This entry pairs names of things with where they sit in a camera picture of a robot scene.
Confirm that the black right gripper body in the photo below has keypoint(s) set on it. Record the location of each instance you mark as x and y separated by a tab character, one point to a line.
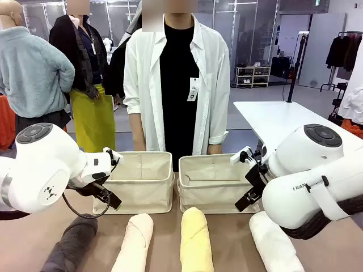
258	178

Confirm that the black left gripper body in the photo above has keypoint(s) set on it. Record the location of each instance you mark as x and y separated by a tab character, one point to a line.
90	191

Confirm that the cream towel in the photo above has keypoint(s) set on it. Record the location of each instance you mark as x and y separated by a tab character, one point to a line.
133	243

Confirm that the white towel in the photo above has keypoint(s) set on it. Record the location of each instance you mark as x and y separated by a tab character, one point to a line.
275	249

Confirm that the dark grey towel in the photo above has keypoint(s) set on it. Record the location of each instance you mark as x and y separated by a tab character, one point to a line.
71	243

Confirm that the yellow towel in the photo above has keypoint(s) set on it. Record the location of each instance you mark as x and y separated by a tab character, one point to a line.
197	241

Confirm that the person's left forearm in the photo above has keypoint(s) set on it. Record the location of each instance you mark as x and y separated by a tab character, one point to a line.
215	148

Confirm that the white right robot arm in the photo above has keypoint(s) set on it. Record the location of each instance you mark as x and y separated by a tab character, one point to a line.
306	147

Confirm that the person's right forearm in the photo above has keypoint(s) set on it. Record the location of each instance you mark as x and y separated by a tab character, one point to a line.
137	127

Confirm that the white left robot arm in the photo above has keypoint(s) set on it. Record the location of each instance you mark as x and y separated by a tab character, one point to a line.
42	158

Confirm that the person's right hand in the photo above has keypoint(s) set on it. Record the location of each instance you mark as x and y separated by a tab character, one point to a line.
139	146

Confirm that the cream fabric basket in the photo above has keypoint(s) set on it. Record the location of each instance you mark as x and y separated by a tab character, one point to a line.
210	194
141	190

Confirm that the white table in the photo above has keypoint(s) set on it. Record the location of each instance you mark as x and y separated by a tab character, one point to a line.
272	119

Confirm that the person in yellow skirt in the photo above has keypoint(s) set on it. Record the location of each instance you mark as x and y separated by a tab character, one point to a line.
90	119

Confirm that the wooden shoe rack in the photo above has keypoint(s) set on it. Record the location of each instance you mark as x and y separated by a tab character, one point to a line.
252	76

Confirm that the black t-shirt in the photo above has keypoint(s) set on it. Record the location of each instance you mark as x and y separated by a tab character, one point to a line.
177	113

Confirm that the orange garment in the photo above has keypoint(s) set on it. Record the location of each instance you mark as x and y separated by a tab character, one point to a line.
353	129

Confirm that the orange cloth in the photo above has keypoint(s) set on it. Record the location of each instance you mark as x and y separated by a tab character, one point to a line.
7	124

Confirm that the white paper hang tag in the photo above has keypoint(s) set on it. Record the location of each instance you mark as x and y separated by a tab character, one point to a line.
193	90

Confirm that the black bags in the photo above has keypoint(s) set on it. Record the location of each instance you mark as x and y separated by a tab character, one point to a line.
280	66

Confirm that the black pole stand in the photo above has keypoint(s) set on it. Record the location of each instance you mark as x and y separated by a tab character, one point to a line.
296	68

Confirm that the person in white shirt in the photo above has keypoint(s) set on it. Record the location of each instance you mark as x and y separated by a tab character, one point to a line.
141	85

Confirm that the person in white coat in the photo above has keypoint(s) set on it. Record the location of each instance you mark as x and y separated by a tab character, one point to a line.
354	105

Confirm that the grey black hanging coat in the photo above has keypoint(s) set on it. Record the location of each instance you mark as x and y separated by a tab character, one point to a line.
116	71

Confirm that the mannequin in blue fleece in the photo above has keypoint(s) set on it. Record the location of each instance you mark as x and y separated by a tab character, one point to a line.
31	73

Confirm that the clothes rack with dark garments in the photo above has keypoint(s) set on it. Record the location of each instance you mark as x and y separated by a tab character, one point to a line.
337	54

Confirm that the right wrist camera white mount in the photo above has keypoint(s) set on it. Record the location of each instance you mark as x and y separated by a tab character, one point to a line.
236	157

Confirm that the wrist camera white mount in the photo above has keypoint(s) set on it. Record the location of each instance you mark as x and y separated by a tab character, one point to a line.
236	157
109	153

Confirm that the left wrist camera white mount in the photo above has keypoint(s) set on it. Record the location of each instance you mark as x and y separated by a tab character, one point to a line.
109	153

